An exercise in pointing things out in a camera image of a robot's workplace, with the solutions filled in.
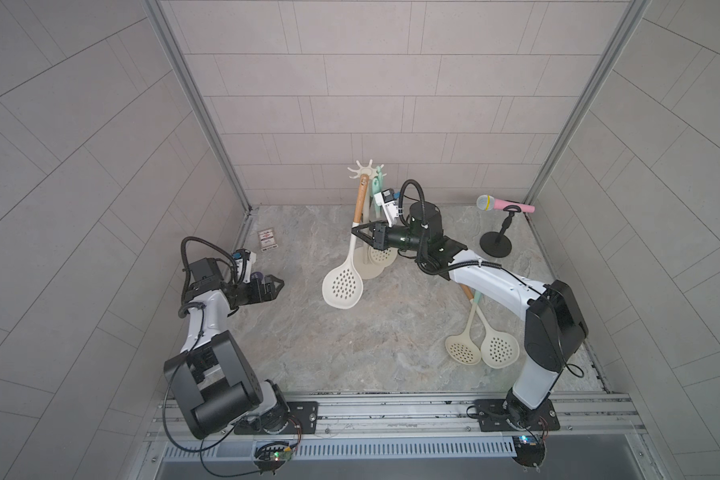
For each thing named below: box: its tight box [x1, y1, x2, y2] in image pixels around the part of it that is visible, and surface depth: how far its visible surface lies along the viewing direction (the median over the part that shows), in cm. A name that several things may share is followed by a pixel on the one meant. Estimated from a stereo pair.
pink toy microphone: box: [476, 194, 536, 213], surface depth 91 cm
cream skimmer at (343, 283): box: [322, 174, 369, 309], surface depth 75 cm
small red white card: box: [258, 228, 279, 252], surface depth 106 cm
